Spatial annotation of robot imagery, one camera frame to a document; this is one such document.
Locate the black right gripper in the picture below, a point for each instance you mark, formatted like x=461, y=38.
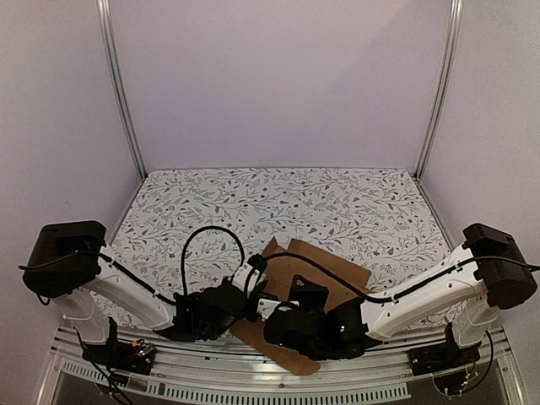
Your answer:
x=304, y=291

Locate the brown cardboard box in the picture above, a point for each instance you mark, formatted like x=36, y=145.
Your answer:
x=279, y=274

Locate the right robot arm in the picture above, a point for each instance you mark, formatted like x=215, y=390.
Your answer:
x=487, y=272

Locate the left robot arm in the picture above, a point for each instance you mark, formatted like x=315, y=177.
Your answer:
x=71, y=261

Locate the floral patterned table mat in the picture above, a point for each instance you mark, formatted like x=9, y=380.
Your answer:
x=188, y=229

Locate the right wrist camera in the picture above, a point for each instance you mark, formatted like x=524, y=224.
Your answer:
x=264, y=307

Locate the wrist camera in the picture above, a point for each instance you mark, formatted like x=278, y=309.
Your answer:
x=250, y=274
x=264, y=307

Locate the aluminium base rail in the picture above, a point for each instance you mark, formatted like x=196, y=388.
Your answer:
x=229, y=372

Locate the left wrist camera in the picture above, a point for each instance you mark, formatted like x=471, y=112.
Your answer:
x=250, y=274

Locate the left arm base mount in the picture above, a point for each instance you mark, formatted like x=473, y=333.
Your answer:
x=136, y=357

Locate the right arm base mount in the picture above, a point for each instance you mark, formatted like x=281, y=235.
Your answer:
x=444, y=356

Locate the left aluminium frame post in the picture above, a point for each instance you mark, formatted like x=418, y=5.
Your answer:
x=113, y=64

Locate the aluminium frame post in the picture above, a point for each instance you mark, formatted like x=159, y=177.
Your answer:
x=442, y=85
x=113, y=64

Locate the right aluminium frame post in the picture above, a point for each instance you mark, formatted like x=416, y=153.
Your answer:
x=442, y=85

